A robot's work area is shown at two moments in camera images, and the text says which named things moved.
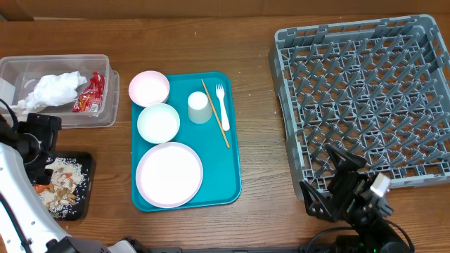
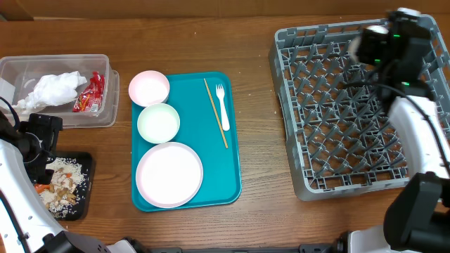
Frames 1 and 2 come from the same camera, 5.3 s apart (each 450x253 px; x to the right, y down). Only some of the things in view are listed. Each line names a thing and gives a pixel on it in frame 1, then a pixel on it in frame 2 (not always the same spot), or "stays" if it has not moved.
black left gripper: (40, 171) stays
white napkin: (51, 90) stays
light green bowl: (158, 124) stays
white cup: (200, 108) -> (354, 48)
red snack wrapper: (91, 100) stays
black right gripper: (349, 185) -> (373, 44)
